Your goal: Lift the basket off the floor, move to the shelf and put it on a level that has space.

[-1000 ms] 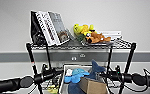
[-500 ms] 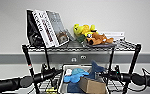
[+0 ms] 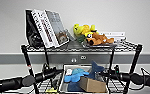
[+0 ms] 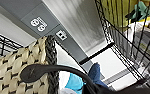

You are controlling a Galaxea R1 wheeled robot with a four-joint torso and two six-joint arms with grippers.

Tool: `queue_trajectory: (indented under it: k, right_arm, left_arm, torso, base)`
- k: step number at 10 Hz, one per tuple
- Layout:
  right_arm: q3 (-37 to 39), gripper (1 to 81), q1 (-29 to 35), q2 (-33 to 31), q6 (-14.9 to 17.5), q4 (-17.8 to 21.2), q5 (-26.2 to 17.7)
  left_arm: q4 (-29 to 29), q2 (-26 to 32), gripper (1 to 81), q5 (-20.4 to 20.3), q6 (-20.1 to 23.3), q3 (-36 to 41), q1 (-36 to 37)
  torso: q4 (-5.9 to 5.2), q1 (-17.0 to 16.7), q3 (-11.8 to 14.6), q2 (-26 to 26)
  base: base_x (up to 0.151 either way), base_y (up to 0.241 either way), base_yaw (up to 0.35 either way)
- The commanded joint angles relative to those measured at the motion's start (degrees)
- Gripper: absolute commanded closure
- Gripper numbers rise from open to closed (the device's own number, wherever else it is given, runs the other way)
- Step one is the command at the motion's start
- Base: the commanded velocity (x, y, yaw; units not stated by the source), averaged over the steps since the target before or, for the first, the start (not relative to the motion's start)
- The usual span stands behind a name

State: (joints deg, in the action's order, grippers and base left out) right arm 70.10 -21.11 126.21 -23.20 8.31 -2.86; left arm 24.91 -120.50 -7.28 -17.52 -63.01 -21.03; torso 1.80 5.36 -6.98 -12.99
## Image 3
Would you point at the dark blue plush shark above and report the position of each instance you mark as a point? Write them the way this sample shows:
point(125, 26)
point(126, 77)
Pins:
point(96, 70)

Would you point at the small yellow plush toy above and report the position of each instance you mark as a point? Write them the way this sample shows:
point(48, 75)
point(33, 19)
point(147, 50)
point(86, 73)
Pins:
point(52, 90)

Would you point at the small brown cardboard box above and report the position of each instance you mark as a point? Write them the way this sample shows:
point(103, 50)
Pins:
point(92, 86)

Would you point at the light blue plush turtle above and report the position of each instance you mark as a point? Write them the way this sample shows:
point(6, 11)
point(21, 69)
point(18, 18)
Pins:
point(77, 75)

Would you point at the orange plush toy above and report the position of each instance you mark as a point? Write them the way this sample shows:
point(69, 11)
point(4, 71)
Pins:
point(97, 38)

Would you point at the white flat box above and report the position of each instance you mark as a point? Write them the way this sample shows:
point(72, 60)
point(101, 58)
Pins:
point(116, 34)

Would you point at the grey printed box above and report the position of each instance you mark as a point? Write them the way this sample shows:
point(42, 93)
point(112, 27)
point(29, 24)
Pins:
point(57, 26)

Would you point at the white printed box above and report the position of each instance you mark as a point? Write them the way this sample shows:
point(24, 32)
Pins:
point(44, 28)

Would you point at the yellow plush duck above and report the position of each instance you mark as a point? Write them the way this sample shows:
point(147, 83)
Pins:
point(81, 30)

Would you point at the white wall socket plate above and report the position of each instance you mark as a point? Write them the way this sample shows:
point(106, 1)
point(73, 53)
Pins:
point(74, 60)
point(83, 57)

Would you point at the long grey wall band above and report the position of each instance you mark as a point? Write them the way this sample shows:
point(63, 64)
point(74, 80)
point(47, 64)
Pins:
point(4, 59)

